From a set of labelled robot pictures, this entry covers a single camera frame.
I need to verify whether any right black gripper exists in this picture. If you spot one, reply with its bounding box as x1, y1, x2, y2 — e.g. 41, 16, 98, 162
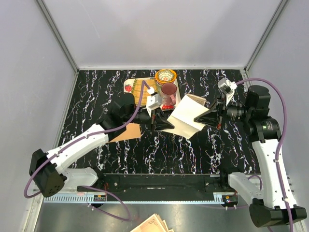
194, 94, 253, 129

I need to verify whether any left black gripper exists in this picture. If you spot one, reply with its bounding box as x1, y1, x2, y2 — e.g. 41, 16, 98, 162
124, 107, 175, 134

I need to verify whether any ornate bordered letter paper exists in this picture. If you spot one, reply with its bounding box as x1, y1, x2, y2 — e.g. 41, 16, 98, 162
163, 94, 209, 139

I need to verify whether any brown paper envelope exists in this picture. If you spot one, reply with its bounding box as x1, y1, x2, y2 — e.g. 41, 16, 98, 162
110, 123, 141, 143

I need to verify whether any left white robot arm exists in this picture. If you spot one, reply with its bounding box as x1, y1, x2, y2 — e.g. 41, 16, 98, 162
29, 93, 174, 198

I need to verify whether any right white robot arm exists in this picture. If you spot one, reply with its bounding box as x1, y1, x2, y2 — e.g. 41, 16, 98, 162
194, 84, 307, 228

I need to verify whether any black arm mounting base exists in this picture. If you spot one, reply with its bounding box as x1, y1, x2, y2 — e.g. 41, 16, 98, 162
91, 174, 236, 193

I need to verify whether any yellow woven bamboo basket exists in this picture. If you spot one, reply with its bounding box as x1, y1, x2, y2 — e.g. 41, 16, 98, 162
131, 78, 159, 107

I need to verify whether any yellow patterned bowl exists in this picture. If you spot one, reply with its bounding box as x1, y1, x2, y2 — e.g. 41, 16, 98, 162
155, 69, 177, 84

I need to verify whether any white strawberry tray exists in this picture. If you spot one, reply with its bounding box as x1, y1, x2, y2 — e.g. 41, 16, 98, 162
123, 77, 182, 111

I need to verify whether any stack of spare letters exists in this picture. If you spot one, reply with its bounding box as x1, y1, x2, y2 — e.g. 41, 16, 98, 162
131, 214, 174, 232

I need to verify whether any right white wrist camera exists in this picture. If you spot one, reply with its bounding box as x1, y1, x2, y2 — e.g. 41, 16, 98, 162
218, 78, 238, 106

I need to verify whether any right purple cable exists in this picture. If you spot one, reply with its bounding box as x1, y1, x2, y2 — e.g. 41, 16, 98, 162
235, 77, 295, 232

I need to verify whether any slotted cable duct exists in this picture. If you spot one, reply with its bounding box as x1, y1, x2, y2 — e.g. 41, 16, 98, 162
43, 189, 233, 204

